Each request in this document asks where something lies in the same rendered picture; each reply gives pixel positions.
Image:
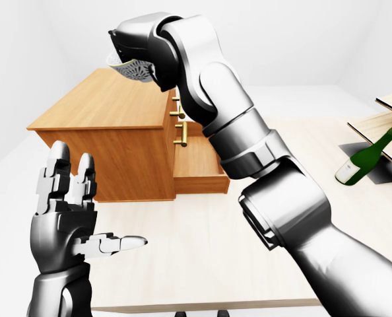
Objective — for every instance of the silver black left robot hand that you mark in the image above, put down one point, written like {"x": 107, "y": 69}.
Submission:
{"x": 59, "y": 231}

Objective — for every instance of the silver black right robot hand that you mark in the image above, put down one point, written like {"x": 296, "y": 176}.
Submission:
{"x": 136, "y": 34}

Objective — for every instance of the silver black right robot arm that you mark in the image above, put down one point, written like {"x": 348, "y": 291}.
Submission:
{"x": 281, "y": 211}

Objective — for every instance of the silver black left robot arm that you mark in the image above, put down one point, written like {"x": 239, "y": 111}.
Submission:
{"x": 47, "y": 294}

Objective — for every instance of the wooden cabinet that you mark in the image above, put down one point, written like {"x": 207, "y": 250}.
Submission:
{"x": 110, "y": 158}

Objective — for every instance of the open wooden drawer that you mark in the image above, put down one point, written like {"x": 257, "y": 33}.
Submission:
{"x": 199, "y": 165}

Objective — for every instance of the small dark shape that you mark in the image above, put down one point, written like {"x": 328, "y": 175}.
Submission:
{"x": 181, "y": 314}
{"x": 222, "y": 314}

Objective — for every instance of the green wine bottle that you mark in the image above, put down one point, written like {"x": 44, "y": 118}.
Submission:
{"x": 364, "y": 158}

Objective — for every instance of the wooden wine rack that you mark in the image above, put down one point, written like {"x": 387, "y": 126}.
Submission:
{"x": 380, "y": 132}

